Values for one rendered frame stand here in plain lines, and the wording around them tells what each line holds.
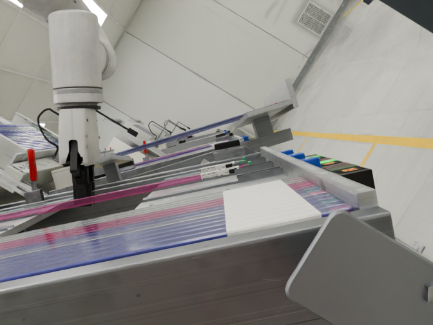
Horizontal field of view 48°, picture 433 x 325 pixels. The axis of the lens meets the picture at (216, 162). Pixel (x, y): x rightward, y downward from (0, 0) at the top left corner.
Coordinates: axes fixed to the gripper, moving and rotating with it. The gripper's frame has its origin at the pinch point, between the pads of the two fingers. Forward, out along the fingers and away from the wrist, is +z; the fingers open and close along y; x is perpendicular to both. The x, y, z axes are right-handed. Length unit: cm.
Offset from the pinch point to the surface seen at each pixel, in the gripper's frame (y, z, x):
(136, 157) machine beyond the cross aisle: -440, 17, -63
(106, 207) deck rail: -8.0, 3.9, 1.9
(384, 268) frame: 64, -4, 31
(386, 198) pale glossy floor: -134, 24, 100
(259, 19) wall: -749, -189, 105
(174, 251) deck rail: 59, -4, 21
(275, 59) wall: -749, -122, 128
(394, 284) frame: 64, -3, 32
